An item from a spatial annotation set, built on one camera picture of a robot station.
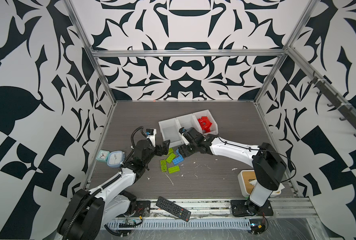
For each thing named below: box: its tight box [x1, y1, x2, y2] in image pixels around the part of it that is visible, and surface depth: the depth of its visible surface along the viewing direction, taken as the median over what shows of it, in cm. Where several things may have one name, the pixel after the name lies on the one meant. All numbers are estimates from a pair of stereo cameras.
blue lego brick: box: [172, 153, 184, 166], surface depth 91 cm
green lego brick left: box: [160, 159, 168, 172], surface depth 89 cm
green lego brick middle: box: [165, 152, 176, 164], surface depth 93 cm
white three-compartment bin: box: [158, 109, 219, 147], surface depth 103 cm
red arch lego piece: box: [197, 116, 213, 133], surface depth 104 cm
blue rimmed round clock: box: [107, 150, 125, 168], surface depth 91 cm
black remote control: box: [155, 196, 192, 222], surface depth 75 cm
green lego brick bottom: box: [168, 165, 180, 174], surface depth 88 cm
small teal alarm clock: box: [96, 150, 110, 163], surface depth 91 cm
